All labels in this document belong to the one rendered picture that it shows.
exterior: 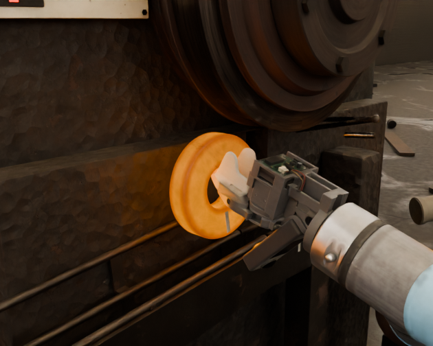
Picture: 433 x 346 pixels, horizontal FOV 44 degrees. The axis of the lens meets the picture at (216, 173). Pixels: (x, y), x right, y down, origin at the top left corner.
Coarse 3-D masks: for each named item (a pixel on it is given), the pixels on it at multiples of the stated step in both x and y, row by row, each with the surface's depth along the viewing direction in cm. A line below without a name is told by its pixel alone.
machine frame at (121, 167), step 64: (0, 64) 68; (64, 64) 74; (128, 64) 82; (0, 128) 70; (64, 128) 76; (128, 128) 84; (192, 128) 94; (256, 128) 97; (384, 128) 131; (0, 192) 66; (64, 192) 72; (128, 192) 79; (0, 256) 68; (64, 256) 74; (128, 256) 82; (0, 320) 72; (64, 320) 76; (256, 320) 109
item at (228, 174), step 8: (232, 152) 73; (224, 160) 74; (232, 160) 73; (224, 168) 74; (232, 168) 73; (216, 176) 75; (224, 176) 75; (232, 176) 73; (240, 176) 72; (216, 184) 75; (224, 184) 74; (232, 184) 74; (240, 184) 72; (240, 192) 73
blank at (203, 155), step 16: (192, 144) 75; (208, 144) 74; (224, 144) 77; (240, 144) 79; (192, 160) 73; (208, 160) 75; (176, 176) 74; (192, 176) 73; (208, 176) 75; (176, 192) 74; (192, 192) 74; (176, 208) 75; (192, 208) 74; (208, 208) 77; (224, 208) 79; (192, 224) 75; (208, 224) 77; (224, 224) 80; (240, 224) 82
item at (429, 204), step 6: (414, 198) 115; (420, 198) 114; (426, 198) 115; (432, 198) 114; (414, 204) 115; (420, 204) 113; (426, 204) 113; (432, 204) 113; (414, 210) 116; (420, 210) 113; (426, 210) 113; (432, 210) 113; (414, 216) 116; (420, 216) 114; (426, 216) 113; (432, 216) 114; (420, 222) 114
